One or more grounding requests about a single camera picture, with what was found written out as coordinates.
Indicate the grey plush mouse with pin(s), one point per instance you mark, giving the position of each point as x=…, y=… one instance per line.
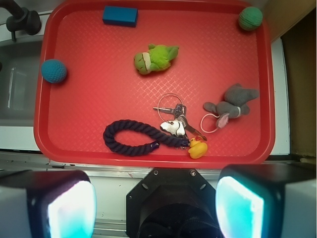
x=233, y=105

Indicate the yellow rubber duck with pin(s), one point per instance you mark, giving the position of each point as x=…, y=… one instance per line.
x=198, y=148

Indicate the green plush toy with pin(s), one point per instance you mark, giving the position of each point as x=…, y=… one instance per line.
x=156, y=58

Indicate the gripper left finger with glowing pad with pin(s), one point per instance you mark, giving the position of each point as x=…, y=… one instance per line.
x=46, y=204

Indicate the silver keys on ring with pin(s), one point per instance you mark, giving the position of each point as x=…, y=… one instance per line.
x=179, y=113

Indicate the grey sink faucet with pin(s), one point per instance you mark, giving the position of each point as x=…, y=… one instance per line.
x=21, y=19

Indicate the blue rectangular block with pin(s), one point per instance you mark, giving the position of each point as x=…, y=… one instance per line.
x=121, y=16

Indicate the blue rubber ball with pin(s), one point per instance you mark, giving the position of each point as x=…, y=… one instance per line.
x=53, y=71

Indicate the green rubber ball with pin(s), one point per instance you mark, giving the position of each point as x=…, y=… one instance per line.
x=250, y=18

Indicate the white dog keychain charm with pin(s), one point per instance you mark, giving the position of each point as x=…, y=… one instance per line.
x=174, y=127

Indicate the red plastic tray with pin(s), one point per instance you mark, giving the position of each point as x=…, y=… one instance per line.
x=102, y=84

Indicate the brown cardboard panel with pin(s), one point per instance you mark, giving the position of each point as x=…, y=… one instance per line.
x=295, y=23

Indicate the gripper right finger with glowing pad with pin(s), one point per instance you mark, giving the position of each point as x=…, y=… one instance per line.
x=276, y=200

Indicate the black mount base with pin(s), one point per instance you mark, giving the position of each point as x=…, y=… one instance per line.
x=172, y=203

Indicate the grey sink basin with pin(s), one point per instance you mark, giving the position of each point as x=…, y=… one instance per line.
x=19, y=68

